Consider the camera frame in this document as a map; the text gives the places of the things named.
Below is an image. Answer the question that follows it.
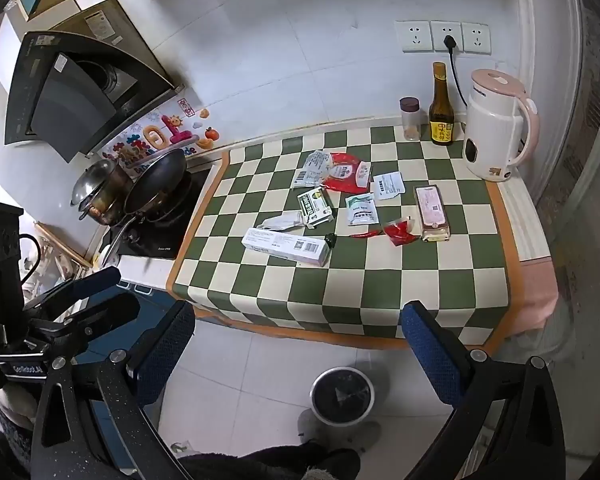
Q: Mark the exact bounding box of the red snack packet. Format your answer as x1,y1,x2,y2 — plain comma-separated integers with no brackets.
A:
322,151,373,193

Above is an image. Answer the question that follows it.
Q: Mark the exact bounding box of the round white trash bin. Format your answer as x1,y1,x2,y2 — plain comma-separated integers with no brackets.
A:
310,366,376,426

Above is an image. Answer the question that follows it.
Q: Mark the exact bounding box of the green and white sachet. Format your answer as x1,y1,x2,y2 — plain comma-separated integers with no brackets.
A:
345,193,381,226

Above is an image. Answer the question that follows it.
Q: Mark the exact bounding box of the black plug with cable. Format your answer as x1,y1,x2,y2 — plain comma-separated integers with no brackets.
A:
442,35,468,111

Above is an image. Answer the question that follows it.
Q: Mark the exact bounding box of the colourful wall sticker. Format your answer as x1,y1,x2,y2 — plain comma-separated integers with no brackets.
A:
97,99,221,173

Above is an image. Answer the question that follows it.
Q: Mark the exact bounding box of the white wall socket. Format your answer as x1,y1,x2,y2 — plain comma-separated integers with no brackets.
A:
394,20,433,53
430,21,463,53
461,22,493,56

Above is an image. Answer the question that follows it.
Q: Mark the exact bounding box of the white label packet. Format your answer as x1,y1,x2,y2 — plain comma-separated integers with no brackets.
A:
372,171,406,200

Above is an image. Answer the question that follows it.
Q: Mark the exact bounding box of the red plastic wrapper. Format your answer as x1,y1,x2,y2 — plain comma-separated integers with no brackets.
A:
382,216,415,247

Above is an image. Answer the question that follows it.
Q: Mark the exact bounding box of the brown glass bottle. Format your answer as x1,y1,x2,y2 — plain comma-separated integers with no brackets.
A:
428,61,454,147

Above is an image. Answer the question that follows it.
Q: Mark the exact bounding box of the green medicine box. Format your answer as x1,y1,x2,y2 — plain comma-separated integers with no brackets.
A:
297,186,335,227

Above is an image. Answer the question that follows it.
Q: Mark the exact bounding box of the black induction cooktop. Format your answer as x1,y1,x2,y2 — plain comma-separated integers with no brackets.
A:
107,167,216,261

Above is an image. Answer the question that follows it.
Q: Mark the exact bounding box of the clear spice jar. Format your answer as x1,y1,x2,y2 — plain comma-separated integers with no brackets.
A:
399,97,422,142

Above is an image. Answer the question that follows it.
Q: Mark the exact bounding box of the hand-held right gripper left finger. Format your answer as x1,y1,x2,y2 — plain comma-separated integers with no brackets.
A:
27,301,197,480

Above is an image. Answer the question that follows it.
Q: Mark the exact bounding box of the clear white plastic packet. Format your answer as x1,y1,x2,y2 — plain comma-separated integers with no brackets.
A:
291,150,337,191

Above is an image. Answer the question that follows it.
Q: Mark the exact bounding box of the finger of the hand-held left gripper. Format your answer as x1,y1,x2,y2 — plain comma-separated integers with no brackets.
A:
29,291,142,342
24,266,122,314

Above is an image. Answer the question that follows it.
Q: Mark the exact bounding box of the long white carton box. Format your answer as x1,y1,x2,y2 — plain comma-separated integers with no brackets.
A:
241,227,332,267

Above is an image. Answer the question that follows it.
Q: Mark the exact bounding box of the wooden board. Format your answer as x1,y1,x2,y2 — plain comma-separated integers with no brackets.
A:
32,222,93,268

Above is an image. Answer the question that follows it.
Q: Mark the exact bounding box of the black range hood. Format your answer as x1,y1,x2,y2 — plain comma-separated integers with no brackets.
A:
4,0,178,163

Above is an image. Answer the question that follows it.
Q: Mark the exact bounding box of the person's dark fleece clothing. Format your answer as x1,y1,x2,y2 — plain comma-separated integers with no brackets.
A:
177,437,363,480

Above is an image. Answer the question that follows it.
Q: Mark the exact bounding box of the green checkered table mat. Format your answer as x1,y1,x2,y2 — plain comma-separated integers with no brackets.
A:
166,122,523,351

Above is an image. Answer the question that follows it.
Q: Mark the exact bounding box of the white and pink kettle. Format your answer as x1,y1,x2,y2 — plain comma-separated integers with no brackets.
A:
462,68,541,182

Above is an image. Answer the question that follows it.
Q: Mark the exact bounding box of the steel pot with lid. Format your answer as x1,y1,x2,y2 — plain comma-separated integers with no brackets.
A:
70,157,133,226

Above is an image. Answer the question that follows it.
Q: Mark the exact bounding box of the clear pack with pink label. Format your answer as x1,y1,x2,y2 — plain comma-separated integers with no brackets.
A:
414,185,453,243

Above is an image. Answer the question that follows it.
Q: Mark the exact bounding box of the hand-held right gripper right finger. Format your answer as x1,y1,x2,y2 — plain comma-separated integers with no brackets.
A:
400,301,578,480

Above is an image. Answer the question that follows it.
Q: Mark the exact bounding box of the white wrapper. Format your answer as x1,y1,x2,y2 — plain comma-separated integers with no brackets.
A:
259,210,306,232

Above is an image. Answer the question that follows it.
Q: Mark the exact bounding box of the dark wok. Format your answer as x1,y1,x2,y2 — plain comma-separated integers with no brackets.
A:
100,147,191,261

